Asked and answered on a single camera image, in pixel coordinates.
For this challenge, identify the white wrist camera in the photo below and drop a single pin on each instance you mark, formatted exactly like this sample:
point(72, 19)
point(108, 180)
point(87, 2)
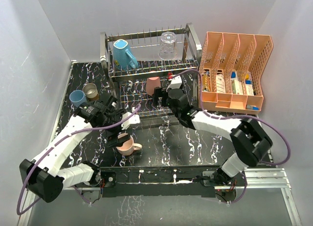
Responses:
point(133, 119)
point(174, 83)

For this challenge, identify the dusty pink tumbler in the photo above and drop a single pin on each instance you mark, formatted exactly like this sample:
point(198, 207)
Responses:
point(151, 84)

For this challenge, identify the white medicine box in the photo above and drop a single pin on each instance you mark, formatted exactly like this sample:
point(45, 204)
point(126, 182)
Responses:
point(220, 83)

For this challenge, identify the cream and brown steel cup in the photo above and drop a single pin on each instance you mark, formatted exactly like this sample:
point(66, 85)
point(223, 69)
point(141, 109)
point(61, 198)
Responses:
point(91, 92)

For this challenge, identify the yellow striped box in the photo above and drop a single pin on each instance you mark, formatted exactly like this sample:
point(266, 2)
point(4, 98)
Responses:
point(206, 81)

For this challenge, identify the blue white box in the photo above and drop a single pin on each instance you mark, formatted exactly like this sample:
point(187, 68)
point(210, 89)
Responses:
point(237, 86)

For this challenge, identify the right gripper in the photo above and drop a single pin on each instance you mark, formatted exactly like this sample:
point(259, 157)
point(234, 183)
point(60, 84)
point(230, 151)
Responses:
point(159, 93)

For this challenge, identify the peach handled mug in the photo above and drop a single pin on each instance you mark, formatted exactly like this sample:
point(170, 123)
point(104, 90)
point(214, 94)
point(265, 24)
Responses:
point(129, 146)

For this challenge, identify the clear glass cup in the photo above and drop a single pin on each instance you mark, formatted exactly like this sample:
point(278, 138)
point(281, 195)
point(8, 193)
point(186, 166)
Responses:
point(168, 46)

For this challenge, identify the blue handled mug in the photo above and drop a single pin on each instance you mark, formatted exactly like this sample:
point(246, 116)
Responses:
point(123, 58)

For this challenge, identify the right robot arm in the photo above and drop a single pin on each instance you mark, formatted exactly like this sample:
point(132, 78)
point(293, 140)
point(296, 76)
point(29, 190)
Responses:
point(250, 141)

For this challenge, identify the light blue tumbler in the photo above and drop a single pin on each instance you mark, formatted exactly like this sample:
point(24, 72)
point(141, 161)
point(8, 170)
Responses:
point(77, 97)

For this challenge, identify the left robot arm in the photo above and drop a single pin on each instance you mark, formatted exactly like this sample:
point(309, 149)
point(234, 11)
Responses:
point(44, 175)

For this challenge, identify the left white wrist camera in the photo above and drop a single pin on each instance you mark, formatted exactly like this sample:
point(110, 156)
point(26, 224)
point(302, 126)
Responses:
point(133, 119)

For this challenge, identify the steel two-tier dish rack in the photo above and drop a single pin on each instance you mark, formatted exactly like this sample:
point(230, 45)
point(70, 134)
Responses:
point(129, 86)

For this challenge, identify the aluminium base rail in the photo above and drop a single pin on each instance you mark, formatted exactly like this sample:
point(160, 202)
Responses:
point(169, 197)

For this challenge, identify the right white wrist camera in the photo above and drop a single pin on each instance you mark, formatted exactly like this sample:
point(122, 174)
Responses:
point(174, 83)

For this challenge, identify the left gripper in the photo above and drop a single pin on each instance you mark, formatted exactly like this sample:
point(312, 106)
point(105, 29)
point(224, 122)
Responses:
point(113, 140)

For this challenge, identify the orange plastic file organizer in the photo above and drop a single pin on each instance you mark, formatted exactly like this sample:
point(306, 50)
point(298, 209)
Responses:
point(231, 68)

